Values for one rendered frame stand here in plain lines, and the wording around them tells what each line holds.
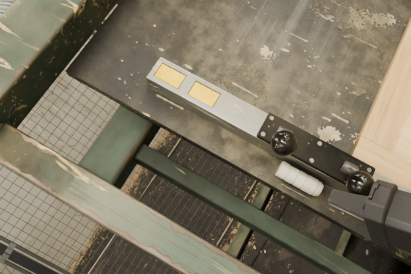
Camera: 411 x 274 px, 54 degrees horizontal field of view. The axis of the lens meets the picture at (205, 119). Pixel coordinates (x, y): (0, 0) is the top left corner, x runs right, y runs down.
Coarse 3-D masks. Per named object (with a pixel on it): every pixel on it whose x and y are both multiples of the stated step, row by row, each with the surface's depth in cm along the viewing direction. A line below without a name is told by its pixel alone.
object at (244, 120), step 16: (160, 64) 73; (160, 80) 72; (192, 80) 72; (176, 96) 72; (224, 96) 72; (208, 112) 71; (224, 112) 70; (240, 112) 71; (256, 112) 71; (224, 128) 73; (240, 128) 70; (256, 128) 70; (256, 144) 72; (288, 160) 70; (320, 176) 69; (384, 176) 68
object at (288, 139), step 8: (280, 128) 68; (272, 136) 58; (280, 136) 57; (288, 136) 57; (272, 144) 58; (280, 144) 57; (288, 144) 57; (296, 144) 57; (280, 152) 57; (288, 152) 57
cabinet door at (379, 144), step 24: (408, 24) 83; (408, 48) 80; (408, 72) 78; (384, 96) 76; (408, 96) 76; (384, 120) 74; (408, 120) 75; (360, 144) 72; (384, 144) 72; (408, 144) 73; (384, 168) 71; (408, 168) 71
